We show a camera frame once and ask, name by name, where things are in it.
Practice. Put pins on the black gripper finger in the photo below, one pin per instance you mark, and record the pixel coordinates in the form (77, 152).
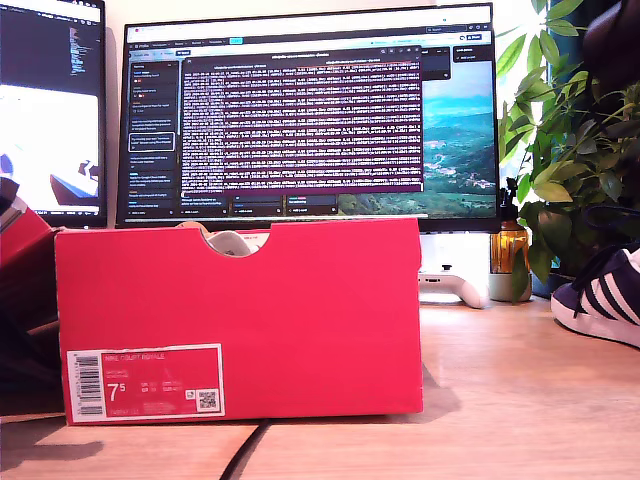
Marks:
(9, 189)

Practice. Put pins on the red shoebox lid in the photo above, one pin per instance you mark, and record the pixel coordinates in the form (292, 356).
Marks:
(25, 250)

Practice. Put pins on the blue suede white-striped shoe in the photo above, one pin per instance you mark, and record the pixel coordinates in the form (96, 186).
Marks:
(225, 245)
(610, 300)

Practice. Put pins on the red cardboard shoebox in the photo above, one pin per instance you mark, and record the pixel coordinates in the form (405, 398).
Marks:
(275, 325)

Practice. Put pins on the small black computer monitor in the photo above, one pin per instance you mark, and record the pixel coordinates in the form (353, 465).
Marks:
(50, 50)

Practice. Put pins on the beige cardboard box insert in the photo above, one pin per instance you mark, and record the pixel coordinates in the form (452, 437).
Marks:
(192, 226)

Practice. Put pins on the wide black computer monitor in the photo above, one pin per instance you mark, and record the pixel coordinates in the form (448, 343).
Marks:
(300, 125)

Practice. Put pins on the white game controller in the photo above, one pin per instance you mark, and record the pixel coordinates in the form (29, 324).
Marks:
(470, 295)

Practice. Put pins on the pale round pot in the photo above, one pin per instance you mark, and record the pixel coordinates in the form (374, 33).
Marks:
(500, 287)

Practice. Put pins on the amber pump bottle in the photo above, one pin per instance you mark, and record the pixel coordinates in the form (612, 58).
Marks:
(507, 245)

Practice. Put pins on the dark plant tray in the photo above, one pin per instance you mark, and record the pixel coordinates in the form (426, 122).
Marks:
(542, 286)

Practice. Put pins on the green leafy houseplant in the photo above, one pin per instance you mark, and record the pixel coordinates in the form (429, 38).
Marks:
(560, 165)

